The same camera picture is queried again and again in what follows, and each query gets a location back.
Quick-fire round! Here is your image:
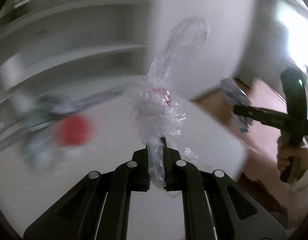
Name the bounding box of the grey foil wrapper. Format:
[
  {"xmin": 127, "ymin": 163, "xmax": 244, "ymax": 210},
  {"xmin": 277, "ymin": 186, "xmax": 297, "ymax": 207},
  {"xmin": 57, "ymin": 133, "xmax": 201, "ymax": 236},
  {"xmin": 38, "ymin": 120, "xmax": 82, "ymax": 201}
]
[{"xmin": 220, "ymin": 78, "xmax": 253, "ymax": 133}]

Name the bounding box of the clear plastic bag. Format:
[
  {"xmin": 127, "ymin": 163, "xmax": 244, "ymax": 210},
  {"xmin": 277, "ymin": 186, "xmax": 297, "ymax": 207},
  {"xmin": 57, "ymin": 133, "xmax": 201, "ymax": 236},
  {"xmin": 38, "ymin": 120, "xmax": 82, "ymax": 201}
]
[{"xmin": 125, "ymin": 17, "xmax": 209, "ymax": 189}]

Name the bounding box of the right hand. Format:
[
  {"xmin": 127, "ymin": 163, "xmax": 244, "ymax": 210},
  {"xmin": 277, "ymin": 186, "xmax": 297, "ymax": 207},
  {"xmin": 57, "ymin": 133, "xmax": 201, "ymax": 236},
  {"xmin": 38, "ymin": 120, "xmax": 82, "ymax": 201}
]
[{"xmin": 277, "ymin": 136, "xmax": 308, "ymax": 181}]

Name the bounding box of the white and teal plastic bag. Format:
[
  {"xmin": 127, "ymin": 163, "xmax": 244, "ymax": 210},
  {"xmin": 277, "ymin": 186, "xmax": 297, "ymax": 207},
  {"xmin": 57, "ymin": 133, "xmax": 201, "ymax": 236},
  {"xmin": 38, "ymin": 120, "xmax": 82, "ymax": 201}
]
[{"xmin": 23, "ymin": 134, "xmax": 60, "ymax": 172}]

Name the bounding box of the red round lid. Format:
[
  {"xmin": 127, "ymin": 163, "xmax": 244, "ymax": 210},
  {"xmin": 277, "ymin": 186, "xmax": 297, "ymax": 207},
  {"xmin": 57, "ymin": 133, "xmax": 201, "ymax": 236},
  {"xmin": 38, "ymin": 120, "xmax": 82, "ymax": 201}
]
[{"xmin": 56, "ymin": 114, "xmax": 94, "ymax": 146}]

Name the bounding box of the teal patterned wrapper pile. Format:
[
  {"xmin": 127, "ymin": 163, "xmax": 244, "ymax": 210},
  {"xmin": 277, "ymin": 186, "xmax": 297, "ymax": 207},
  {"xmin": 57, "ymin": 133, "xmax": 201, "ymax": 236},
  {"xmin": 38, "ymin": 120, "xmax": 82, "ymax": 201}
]
[{"xmin": 25, "ymin": 88, "xmax": 123, "ymax": 132}]

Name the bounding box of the white desk hutch shelf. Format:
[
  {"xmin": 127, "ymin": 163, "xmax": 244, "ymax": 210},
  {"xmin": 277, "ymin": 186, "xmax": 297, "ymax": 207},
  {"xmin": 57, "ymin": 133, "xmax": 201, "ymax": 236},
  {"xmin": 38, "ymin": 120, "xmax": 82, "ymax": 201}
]
[{"xmin": 0, "ymin": 0, "xmax": 157, "ymax": 152}]

